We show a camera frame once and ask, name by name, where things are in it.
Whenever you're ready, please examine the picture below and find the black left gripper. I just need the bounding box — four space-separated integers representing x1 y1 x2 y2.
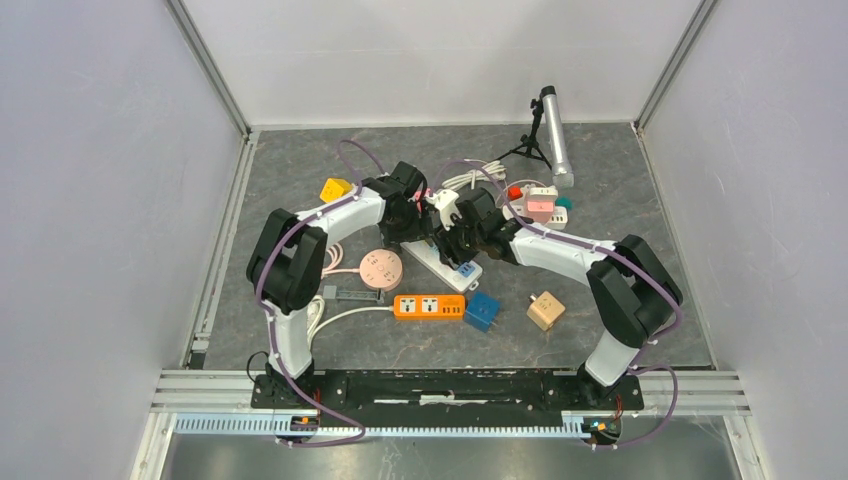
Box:
379 197 432 255

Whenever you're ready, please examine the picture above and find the long white power strip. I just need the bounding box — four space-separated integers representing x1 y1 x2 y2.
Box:
401 240 483 293

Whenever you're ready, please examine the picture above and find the pink round power socket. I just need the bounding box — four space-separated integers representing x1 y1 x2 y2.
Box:
358 249 404 291

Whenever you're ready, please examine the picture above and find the pink white cube adapter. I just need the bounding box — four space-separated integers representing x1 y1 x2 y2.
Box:
523 186 559 224

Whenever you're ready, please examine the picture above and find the yellow cube socket adapter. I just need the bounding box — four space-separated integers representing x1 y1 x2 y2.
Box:
319 177 354 204

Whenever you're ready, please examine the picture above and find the small white power strip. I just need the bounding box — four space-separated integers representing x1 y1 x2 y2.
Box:
501 200 568 231

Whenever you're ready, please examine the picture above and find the blue cube socket adapter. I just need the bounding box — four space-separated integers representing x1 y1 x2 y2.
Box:
463 292 501 333

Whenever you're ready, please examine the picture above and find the beige dragon cube adapter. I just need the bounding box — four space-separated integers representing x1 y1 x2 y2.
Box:
526 291 566 331

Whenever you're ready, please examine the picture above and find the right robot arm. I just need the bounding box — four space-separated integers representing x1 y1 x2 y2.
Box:
423 189 683 408

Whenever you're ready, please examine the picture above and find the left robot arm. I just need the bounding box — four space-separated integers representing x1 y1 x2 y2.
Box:
246 162 431 408

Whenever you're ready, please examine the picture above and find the red small plug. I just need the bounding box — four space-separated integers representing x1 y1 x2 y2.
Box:
507 186 523 201

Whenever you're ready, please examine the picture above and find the teal small plug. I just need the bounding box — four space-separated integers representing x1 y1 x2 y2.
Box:
555 197 573 210

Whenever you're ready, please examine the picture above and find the orange power strip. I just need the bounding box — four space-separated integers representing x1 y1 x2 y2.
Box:
392 294 467 321

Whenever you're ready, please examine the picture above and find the silver cylindrical flashlight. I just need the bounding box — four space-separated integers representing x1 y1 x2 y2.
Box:
540 85 575 189

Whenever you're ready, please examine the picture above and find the white coiled charging cable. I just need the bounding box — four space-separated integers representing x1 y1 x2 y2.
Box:
441 157 508 193

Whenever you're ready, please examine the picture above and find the grey plastic bracket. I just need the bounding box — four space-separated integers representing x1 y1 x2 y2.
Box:
321 285 385 305

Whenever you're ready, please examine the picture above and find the white orange-strip cable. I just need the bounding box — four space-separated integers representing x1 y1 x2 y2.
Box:
305 295 395 349

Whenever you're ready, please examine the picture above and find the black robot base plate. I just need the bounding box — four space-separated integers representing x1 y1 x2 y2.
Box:
250 368 645 430

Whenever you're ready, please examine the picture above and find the aluminium slotted rail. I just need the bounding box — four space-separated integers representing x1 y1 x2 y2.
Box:
173 413 590 440

